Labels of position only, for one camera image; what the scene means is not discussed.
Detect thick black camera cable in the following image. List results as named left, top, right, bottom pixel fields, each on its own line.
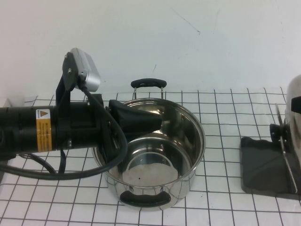
left=0, top=74, right=129, bottom=181

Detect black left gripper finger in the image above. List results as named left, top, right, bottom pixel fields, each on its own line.
left=109, top=99, right=163, bottom=123
left=117, top=118, right=165, bottom=140

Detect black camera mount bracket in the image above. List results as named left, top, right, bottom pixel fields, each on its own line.
left=55, top=52, right=79, bottom=111

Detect white black-grid tablecloth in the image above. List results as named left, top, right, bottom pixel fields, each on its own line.
left=0, top=87, right=301, bottom=226

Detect dark grey wire lid rack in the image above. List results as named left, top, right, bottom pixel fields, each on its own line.
left=239, top=103, right=301, bottom=196

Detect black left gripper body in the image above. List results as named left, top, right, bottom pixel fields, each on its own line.
left=55, top=93, right=123, bottom=163

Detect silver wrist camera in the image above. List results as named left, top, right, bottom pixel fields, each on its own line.
left=70, top=48, right=102, bottom=92

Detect thin black cable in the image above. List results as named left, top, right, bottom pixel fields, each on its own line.
left=22, top=149, right=67, bottom=177

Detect stainless steel pot black handles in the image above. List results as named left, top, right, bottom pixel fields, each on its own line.
left=91, top=77, right=206, bottom=209

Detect stainless steel pot lid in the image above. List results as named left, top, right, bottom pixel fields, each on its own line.
left=269, top=74, right=301, bottom=163

